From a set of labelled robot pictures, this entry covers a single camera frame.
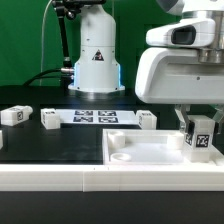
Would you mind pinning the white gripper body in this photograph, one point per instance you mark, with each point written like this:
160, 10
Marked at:
184, 63

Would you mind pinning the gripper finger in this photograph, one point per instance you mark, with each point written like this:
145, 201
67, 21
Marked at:
181, 112
219, 117

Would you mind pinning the white square tabletop part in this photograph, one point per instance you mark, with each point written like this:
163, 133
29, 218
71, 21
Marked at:
152, 147

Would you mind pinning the white sheet with markers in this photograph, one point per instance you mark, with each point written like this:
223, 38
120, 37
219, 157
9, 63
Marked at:
97, 117

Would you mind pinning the white obstacle fence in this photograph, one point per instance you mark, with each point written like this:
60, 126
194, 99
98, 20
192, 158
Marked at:
90, 178

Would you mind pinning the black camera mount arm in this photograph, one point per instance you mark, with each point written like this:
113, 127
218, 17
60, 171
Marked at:
68, 9

